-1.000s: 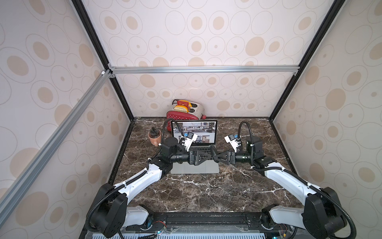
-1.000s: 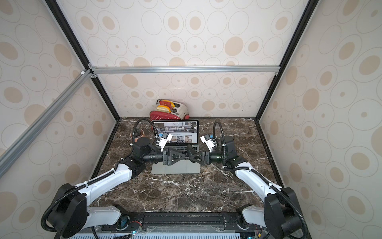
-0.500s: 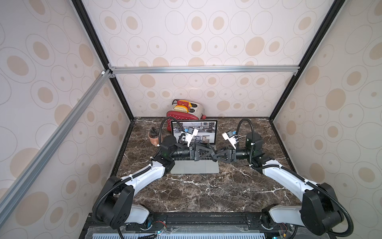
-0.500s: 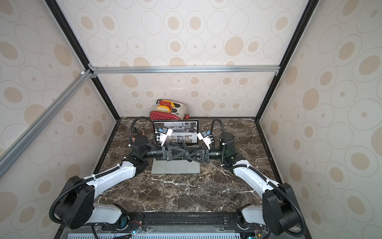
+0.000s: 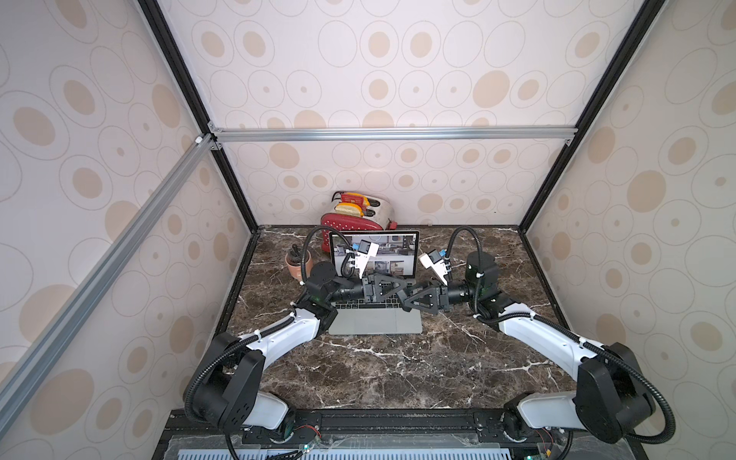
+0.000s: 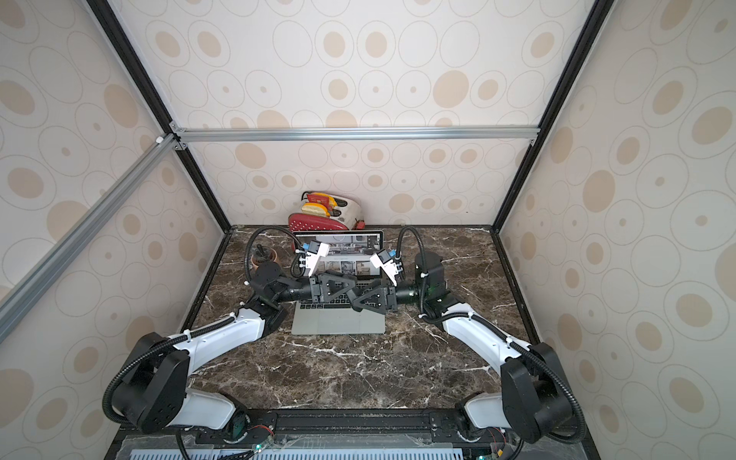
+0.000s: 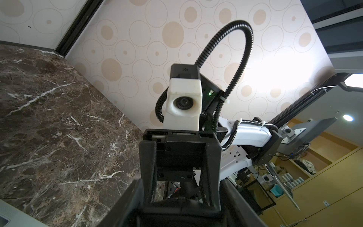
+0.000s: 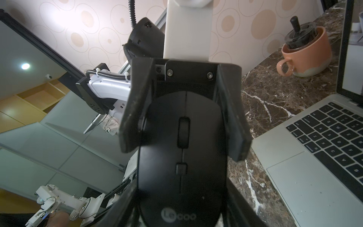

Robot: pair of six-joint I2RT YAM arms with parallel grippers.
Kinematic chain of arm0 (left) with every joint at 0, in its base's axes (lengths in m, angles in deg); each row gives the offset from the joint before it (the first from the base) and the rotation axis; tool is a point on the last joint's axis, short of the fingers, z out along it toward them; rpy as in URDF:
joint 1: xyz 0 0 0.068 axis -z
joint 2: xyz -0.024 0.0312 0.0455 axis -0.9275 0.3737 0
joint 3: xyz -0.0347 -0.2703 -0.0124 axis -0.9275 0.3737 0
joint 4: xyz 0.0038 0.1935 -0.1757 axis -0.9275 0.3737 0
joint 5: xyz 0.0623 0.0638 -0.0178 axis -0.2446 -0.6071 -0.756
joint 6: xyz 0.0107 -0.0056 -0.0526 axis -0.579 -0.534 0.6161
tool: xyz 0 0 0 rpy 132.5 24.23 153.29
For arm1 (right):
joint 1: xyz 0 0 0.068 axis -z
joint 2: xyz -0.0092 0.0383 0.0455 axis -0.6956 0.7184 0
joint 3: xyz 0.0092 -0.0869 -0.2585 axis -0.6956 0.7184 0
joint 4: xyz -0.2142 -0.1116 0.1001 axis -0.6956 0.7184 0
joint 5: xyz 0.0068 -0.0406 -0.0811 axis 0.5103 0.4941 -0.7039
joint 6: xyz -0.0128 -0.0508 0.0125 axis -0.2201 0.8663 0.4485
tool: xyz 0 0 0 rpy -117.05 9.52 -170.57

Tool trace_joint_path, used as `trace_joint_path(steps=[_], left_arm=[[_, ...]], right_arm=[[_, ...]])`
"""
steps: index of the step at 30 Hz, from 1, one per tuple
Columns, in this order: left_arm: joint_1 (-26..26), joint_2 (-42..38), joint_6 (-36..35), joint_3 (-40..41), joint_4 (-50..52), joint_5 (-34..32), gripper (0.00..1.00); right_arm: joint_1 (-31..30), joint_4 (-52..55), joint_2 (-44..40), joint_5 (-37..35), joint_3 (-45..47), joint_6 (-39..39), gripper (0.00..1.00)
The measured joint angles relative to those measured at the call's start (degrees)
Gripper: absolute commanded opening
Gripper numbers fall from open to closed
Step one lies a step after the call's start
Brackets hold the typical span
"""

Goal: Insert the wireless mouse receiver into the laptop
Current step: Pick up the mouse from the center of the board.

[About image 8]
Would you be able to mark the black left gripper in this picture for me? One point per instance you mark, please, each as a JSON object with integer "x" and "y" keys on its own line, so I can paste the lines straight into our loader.
{"x": 193, "y": 76}

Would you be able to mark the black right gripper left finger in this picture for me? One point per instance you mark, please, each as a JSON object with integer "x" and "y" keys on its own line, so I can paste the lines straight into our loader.
{"x": 123, "y": 213}

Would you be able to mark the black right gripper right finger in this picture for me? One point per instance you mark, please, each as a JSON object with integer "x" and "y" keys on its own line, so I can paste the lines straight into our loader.
{"x": 238, "y": 212}

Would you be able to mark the black wireless mouse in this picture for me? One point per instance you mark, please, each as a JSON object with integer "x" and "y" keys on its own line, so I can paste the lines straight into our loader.
{"x": 182, "y": 162}

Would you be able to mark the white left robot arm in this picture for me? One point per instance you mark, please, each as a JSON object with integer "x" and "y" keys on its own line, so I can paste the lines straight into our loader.
{"x": 108, "y": 93}

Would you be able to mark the silver laptop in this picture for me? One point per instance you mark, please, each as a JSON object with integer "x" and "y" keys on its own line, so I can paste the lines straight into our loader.
{"x": 315, "y": 159}

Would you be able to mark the pink ceramic mug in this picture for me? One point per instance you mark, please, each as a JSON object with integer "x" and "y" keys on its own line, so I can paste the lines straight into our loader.
{"x": 308, "y": 61}

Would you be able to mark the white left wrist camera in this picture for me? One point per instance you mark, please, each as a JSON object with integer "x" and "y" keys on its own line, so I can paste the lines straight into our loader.
{"x": 188, "y": 30}

